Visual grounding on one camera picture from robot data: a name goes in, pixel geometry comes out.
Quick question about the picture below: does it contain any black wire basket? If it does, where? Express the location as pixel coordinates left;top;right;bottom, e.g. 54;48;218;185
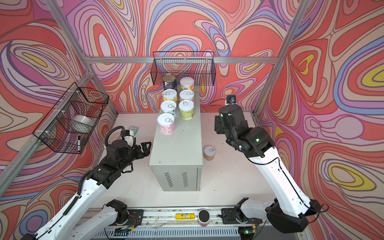
151;50;216;86
33;83;109;154

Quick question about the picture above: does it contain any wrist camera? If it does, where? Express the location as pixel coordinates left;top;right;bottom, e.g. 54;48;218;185
226;95;237;105
121;130;136;147

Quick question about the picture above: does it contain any black wire basket left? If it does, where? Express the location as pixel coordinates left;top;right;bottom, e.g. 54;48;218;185
33;83;109;154

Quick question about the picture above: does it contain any black wire basket back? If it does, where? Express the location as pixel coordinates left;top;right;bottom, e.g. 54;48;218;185
151;50;216;86

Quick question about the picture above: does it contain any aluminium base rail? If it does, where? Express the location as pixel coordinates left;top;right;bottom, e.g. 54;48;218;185
71;205;283;240

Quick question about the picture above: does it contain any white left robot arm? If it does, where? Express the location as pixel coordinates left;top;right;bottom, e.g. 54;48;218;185
22;139;152;240

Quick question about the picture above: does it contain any blue labelled tin can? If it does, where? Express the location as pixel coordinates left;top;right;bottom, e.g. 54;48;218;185
162;73;177;90

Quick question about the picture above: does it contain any white labelled tin can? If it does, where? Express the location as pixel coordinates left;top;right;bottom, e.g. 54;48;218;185
161;100;177;117

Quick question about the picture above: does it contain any orange labelled tin can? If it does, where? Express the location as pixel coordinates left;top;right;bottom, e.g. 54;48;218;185
203;145;216;161

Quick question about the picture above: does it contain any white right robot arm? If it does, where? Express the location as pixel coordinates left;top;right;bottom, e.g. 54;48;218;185
215;104;321;234

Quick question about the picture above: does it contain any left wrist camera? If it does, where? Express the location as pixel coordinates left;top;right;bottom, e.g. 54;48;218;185
121;130;136;147

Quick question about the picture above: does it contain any aluminium frame post right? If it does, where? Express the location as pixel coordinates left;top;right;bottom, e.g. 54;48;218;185
253;0;313;118

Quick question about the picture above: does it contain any yellow green tin can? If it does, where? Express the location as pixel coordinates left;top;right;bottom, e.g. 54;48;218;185
179;100;195;120

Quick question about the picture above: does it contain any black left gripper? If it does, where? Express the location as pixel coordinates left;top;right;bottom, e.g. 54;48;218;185
116;140;152;173

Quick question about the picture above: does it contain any yellow label sticker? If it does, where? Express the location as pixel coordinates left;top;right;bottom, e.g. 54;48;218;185
175;213;196;220

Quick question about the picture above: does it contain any pink floral tin can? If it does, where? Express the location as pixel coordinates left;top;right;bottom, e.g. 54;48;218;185
157;113;176;135

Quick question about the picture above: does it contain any mint green alarm clock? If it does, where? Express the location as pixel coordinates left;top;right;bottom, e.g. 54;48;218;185
129;126;139;136

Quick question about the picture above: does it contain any aluminium frame post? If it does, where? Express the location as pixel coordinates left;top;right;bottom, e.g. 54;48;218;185
253;0;313;118
44;0;118;118

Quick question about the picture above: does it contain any grey metal cabinet box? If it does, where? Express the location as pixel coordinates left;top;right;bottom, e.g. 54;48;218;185
149;90;203;192

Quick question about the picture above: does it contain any pink labelled tin can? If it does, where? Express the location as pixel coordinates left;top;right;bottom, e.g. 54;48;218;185
179;90;195;102

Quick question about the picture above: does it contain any aluminium frame back bar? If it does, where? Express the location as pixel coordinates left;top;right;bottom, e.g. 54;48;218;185
85;57;278;64

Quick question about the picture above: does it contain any black marker pen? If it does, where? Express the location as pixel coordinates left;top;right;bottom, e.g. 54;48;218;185
77;135;82;154

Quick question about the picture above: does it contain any green orange labelled can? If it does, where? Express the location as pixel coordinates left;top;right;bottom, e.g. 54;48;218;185
180;77;195;91

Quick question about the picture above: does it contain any yellow labelled tin can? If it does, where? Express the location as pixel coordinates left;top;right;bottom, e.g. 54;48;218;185
162;89;178;103

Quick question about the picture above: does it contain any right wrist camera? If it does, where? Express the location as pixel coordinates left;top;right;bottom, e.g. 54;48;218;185
226;95;237;105

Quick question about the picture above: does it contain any aluminium frame post left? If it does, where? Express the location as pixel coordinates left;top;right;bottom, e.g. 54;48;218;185
44;0;118;118

